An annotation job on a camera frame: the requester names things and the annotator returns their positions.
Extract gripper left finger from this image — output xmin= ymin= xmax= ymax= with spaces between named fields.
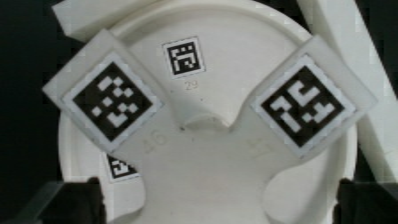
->
xmin=11 ymin=176 xmax=109 ymax=224

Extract white fence bar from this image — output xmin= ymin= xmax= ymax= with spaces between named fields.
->
xmin=52 ymin=0 xmax=161 ymax=42
xmin=297 ymin=0 xmax=398 ymax=183

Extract white cross table base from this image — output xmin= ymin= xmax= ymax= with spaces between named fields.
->
xmin=43 ymin=31 xmax=376 ymax=224

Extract white front fence bar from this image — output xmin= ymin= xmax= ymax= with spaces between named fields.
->
xmin=52 ymin=0 xmax=161 ymax=42

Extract white round table top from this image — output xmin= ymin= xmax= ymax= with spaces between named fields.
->
xmin=56 ymin=0 xmax=361 ymax=224

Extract white right fence bar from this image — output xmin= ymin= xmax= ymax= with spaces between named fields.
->
xmin=297 ymin=0 xmax=398 ymax=183

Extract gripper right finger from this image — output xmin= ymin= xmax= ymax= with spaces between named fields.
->
xmin=335 ymin=179 xmax=398 ymax=224

